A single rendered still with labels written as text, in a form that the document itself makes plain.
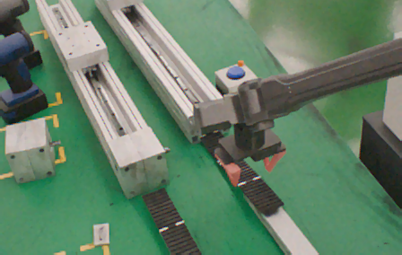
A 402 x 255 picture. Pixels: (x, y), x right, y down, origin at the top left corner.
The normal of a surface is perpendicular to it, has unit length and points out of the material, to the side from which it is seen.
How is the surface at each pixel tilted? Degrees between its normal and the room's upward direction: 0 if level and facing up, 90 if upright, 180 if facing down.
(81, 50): 0
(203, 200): 0
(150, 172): 90
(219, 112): 46
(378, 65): 66
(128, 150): 0
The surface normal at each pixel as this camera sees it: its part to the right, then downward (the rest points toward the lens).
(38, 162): 0.17, 0.57
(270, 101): -0.76, 0.10
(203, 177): -0.14, -0.79
